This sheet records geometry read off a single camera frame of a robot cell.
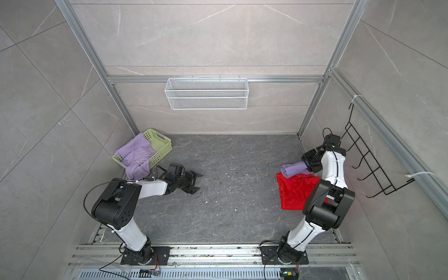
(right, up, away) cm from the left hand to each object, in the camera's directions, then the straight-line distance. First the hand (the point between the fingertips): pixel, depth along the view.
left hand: (204, 175), depth 93 cm
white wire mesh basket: (+1, +47, +6) cm, 48 cm away
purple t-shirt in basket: (-43, +12, +12) cm, 46 cm away
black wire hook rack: (+69, +9, -27) cm, 75 cm away
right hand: (+53, +10, -5) cm, 54 cm away
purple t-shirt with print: (+44, +4, -11) cm, 46 cm away
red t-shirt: (+49, -8, -3) cm, 50 cm away
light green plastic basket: (-30, +17, +19) cm, 39 cm away
